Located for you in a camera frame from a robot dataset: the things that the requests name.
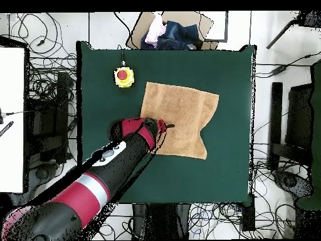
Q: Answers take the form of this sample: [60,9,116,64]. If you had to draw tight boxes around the tan terry towel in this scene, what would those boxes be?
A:
[139,82,220,161]

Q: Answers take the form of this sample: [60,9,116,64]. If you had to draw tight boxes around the yellow emergency stop button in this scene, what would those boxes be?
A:
[113,66,135,89]

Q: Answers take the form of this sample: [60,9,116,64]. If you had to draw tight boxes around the dark green tablecloth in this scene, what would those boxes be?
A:
[76,41,257,206]

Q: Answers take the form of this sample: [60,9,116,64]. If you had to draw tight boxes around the blue denim jeans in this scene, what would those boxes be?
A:
[140,20,204,51]

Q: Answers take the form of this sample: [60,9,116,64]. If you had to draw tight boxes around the pale pink garment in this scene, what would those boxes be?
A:
[144,12,168,48]

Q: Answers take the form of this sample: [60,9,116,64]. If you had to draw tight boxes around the black metal stand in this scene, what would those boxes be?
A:
[26,71,76,164]
[266,82,314,171]

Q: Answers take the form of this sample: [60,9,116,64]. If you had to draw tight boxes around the brown cardboard box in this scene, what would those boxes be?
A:
[125,11,219,51]

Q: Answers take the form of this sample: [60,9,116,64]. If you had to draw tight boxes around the black power strip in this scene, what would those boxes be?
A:
[241,195,256,232]

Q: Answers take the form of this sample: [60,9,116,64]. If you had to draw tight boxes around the green fabric sheet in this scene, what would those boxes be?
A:
[295,59,321,211]

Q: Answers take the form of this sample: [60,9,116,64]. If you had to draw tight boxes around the white desk top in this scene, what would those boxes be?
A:
[0,46,26,194]

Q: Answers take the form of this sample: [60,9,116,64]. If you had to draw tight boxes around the black tripod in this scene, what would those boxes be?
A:
[266,10,321,50]

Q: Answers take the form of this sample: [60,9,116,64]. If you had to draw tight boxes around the black emergency stop cable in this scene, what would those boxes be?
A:
[117,44,126,67]

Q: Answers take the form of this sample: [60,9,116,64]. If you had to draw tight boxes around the tangled black cables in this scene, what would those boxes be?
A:
[190,150,302,240]
[9,12,78,104]
[97,213,136,240]

